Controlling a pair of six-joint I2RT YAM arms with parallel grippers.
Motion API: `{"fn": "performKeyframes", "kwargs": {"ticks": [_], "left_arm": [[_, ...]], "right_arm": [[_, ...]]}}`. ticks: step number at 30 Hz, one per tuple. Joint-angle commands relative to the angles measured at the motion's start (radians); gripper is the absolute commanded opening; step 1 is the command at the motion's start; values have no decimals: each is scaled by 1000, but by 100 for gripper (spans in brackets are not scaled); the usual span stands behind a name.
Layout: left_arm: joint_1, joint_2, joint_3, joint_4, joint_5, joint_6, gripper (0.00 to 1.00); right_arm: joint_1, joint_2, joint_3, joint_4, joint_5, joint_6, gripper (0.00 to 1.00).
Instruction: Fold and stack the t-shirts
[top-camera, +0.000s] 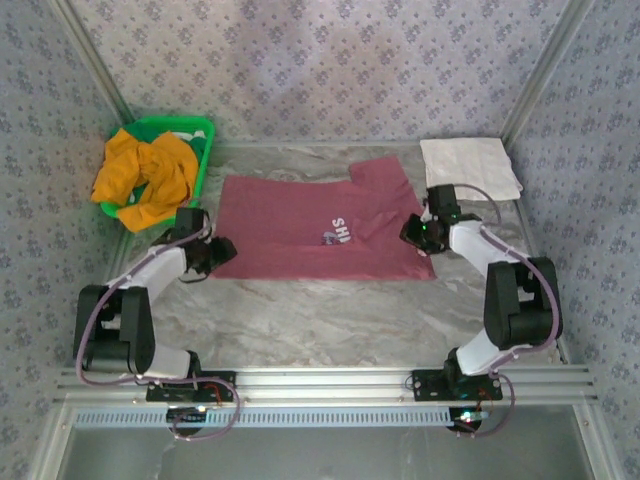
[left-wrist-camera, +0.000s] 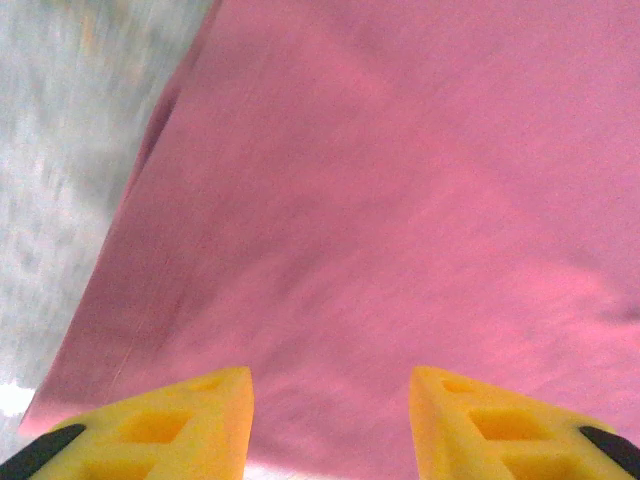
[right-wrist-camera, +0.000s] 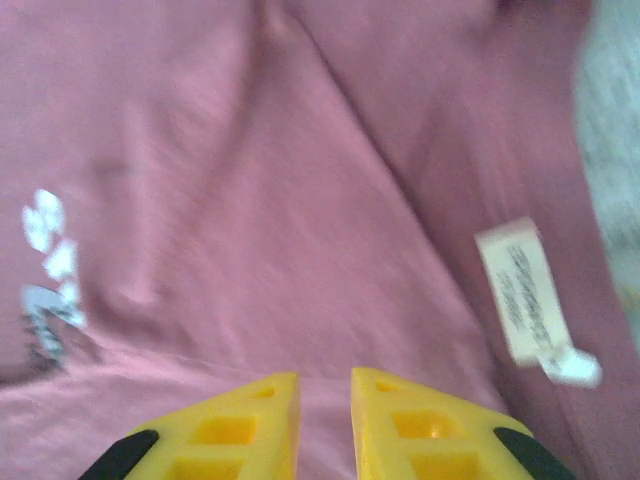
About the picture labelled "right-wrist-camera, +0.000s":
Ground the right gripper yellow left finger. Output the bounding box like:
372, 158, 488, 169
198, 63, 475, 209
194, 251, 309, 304
77, 370, 301, 480

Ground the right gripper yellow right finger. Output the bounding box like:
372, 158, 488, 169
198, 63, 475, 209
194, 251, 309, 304
350, 367, 579, 480

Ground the pink t-shirt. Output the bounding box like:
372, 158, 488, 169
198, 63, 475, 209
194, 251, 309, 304
0, 0, 640, 480

